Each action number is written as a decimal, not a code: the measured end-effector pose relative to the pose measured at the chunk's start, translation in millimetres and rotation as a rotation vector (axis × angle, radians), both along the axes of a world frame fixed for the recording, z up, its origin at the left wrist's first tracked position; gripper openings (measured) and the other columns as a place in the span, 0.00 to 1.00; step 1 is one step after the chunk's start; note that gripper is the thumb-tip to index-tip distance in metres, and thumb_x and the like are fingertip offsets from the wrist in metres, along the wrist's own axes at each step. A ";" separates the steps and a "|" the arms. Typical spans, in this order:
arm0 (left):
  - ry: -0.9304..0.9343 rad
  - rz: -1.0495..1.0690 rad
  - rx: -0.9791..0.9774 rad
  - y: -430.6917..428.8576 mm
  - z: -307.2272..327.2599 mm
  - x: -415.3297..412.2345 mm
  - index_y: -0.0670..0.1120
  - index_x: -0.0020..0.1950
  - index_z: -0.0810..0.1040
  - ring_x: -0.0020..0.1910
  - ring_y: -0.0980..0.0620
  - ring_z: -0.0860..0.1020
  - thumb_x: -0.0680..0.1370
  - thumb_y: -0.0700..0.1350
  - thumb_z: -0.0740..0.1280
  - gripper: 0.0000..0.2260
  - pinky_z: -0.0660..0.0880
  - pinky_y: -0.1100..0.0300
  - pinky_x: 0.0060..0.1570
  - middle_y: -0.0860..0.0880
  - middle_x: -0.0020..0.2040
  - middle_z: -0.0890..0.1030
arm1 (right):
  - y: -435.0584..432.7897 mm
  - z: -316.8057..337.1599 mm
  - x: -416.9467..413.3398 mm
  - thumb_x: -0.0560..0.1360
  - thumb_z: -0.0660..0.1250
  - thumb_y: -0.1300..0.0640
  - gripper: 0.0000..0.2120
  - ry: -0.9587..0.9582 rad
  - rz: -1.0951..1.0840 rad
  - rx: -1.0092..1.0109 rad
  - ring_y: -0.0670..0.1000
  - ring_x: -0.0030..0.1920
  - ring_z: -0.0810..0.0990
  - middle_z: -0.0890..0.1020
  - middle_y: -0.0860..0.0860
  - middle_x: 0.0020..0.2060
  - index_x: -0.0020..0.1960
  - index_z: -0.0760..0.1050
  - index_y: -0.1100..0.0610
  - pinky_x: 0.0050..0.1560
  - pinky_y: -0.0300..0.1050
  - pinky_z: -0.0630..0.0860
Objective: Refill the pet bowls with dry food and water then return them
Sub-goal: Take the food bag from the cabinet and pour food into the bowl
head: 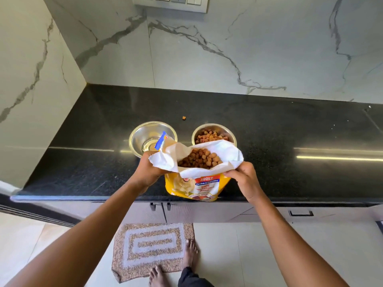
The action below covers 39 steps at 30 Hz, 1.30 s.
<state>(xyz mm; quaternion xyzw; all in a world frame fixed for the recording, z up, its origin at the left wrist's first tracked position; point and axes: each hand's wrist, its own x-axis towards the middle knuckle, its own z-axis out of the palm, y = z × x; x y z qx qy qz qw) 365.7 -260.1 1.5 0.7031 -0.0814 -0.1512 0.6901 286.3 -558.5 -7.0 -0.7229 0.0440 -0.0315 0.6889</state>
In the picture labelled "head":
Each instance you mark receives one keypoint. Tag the person's left forearm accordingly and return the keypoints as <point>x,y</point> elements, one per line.
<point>83,245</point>

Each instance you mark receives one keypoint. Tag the person's right hand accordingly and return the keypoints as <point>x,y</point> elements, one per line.
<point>246,182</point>

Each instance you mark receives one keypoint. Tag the yellow dog food bag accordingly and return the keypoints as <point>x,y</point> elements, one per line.
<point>197,185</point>

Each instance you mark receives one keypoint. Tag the white wall switch panel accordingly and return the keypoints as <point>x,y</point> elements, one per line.
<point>173,2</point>

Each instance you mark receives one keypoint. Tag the grey lower cabinet door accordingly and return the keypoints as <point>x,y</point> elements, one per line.
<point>146,218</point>
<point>194,212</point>

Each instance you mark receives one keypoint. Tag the person's foot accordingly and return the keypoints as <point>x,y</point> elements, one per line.
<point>158,277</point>
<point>190,254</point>

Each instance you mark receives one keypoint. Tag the black sliding door frame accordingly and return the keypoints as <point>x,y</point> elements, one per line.
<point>30,210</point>

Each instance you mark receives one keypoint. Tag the person's right forearm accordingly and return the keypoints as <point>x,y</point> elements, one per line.
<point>293,245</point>

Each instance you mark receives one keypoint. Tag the person's left foot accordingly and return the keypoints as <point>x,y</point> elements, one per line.
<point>158,277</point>

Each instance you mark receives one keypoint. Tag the person's right foot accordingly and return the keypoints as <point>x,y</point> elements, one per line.
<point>190,254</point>

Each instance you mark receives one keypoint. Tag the brown white patterned floor mat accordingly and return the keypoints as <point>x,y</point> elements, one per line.
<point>149,245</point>

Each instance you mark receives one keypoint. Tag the person's dark trousers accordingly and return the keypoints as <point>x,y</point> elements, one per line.
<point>194,279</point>

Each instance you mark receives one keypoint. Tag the person's left hand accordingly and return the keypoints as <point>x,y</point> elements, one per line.
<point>146,173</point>

